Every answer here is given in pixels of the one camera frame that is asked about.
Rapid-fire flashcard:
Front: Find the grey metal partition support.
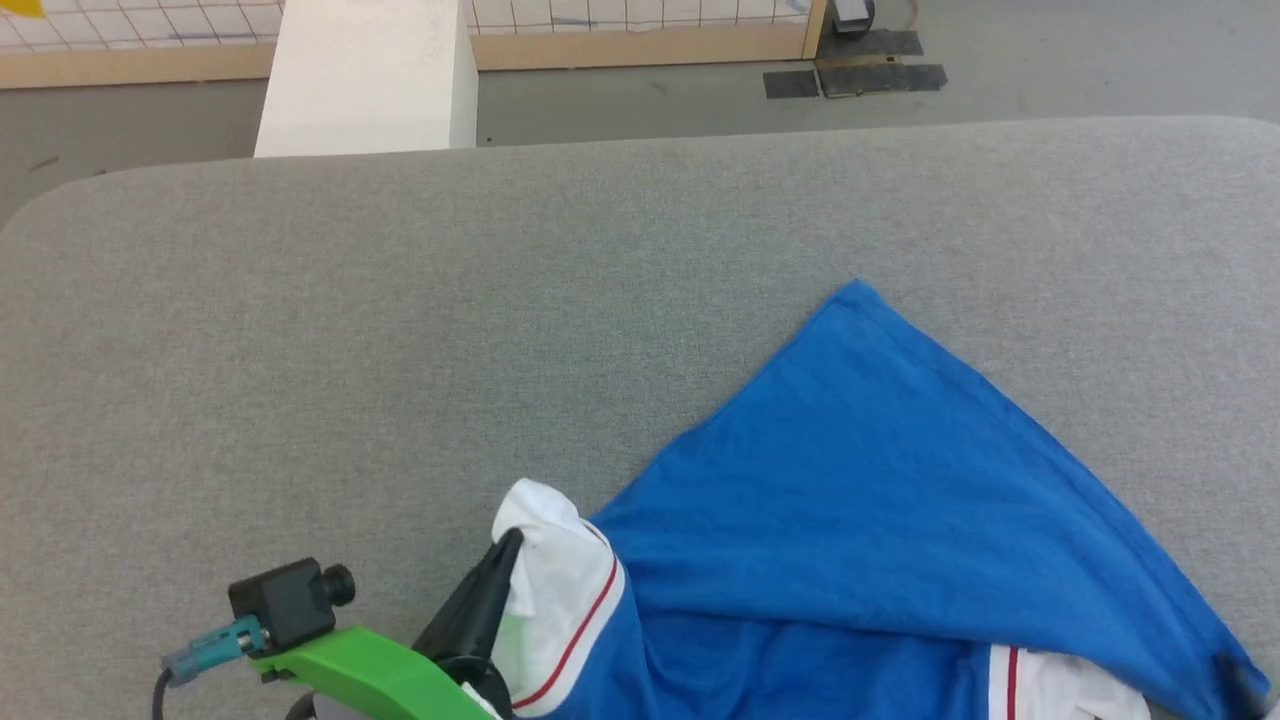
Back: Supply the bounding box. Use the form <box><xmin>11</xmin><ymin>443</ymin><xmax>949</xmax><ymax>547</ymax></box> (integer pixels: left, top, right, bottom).
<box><xmin>830</xmin><ymin>0</ymin><xmax>877</xmax><ymax>41</ymax></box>

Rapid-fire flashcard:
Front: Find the white rectangular box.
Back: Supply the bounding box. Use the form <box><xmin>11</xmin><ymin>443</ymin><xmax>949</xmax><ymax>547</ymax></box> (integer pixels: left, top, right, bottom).
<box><xmin>254</xmin><ymin>0</ymin><xmax>479</xmax><ymax>159</ymax></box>

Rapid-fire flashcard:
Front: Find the blue and white jersey shirt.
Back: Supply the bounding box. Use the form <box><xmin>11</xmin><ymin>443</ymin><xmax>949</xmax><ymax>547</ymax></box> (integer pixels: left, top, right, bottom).
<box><xmin>490</xmin><ymin>280</ymin><xmax>1271</xmax><ymax>720</ymax></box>

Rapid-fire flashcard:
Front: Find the left cable with teal connector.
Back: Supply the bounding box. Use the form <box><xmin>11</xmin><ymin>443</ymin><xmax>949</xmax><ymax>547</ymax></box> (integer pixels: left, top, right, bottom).
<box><xmin>150</xmin><ymin>615</ymin><xmax>271</xmax><ymax>720</ymax></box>

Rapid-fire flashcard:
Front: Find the black floor patch under support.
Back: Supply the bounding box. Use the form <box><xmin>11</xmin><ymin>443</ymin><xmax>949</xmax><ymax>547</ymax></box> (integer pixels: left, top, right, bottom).
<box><xmin>820</xmin><ymin>30</ymin><xmax>923</xmax><ymax>58</ymax></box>

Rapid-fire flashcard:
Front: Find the lemon print partition screen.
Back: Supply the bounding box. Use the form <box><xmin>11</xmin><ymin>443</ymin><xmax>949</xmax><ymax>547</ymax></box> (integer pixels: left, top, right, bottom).
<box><xmin>0</xmin><ymin>0</ymin><xmax>831</xmax><ymax>89</ymax></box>

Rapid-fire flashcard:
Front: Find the long black floor patch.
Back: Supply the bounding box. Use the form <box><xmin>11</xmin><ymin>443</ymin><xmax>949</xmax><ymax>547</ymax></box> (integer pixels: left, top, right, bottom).
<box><xmin>820</xmin><ymin>63</ymin><xmax>948</xmax><ymax>98</ymax></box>

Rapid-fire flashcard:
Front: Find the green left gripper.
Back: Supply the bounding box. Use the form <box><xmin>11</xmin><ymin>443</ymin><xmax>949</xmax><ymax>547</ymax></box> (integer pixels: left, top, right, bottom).
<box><xmin>250</xmin><ymin>528</ymin><xmax>526</xmax><ymax>720</ymax></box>

